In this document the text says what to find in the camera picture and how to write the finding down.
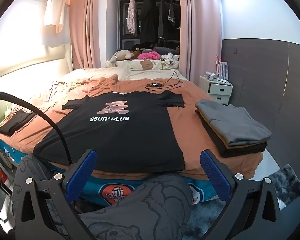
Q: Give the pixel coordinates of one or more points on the cream bear print quilt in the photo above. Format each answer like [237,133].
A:
[145,65]

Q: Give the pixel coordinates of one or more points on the green pillow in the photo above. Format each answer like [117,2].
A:
[0,110]

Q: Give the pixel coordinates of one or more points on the striped gift bag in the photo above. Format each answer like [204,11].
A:
[222,70]

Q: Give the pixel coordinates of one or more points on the person's right leg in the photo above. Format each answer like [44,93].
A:
[152,205]

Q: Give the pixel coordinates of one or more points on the grey hanging garment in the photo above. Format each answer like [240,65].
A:
[172,15]

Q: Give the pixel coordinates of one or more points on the dark hanging garment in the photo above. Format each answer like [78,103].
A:
[163,17]

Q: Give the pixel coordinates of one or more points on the white power strip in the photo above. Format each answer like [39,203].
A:
[223,81]

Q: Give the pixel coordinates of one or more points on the dark plush bear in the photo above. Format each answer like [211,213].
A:
[137,48]

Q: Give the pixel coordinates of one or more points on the grey fluffy rug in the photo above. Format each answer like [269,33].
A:
[287,187]

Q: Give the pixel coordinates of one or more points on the brown fleece blanket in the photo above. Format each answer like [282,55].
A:
[185,120]

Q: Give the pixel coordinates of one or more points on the floral hanging garment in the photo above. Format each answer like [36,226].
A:
[131,17]

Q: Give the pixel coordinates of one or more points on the stack of folded clothes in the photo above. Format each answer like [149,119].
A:
[235,122]

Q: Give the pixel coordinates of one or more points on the black bear print t-shirt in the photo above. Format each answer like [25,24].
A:
[130,140]

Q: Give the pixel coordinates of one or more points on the cream plush toy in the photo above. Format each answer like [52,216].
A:
[122,55]

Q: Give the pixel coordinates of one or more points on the small black device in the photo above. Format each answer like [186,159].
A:
[153,84]

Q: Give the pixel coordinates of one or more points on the black hanging coat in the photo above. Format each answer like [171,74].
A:
[148,20]

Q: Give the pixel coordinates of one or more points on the white hanging shirt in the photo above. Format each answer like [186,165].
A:
[55,10]

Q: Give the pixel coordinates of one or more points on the black white printed cloth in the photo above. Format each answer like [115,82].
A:
[170,58]

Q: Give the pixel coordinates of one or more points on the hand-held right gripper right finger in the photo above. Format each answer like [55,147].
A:
[215,177]

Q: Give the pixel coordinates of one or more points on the pink fluffy cloth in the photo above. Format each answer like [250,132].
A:
[150,55]

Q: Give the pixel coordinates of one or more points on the grey pillow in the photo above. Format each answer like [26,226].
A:
[165,50]

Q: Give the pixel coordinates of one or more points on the white nightstand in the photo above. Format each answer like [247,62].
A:
[220,92]

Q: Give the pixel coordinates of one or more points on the pink curtain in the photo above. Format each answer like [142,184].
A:
[202,30]
[87,30]

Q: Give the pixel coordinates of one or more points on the cream headboard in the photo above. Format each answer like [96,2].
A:
[27,65]

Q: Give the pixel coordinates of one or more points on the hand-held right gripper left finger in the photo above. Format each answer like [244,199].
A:
[82,176]

